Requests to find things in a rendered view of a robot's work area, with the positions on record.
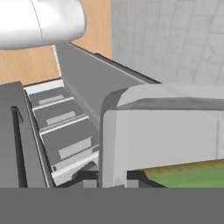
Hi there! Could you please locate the grey freezer door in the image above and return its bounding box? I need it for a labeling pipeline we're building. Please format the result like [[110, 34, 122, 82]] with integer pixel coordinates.
[[0, 80, 51, 189]]

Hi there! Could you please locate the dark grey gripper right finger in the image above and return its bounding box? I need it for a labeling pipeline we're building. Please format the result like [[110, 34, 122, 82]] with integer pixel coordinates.
[[126, 170, 168, 189]]

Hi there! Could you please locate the white rounded object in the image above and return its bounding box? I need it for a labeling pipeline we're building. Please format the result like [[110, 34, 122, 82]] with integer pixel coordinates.
[[0, 0, 88, 51]]

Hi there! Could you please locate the pale grey rounded box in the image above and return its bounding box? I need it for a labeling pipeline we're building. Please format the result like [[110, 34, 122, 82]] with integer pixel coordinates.
[[98, 83, 224, 189]]

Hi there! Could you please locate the black door handle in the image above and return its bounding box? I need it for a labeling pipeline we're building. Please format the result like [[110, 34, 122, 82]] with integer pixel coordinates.
[[10, 106, 29, 189]]

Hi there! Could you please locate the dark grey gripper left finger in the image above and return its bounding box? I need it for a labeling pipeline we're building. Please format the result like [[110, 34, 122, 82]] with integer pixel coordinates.
[[62, 169, 101, 189]]

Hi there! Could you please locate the green flat mat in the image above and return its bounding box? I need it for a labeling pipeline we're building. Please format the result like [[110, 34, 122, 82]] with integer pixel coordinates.
[[139, 159, 224, 189]]

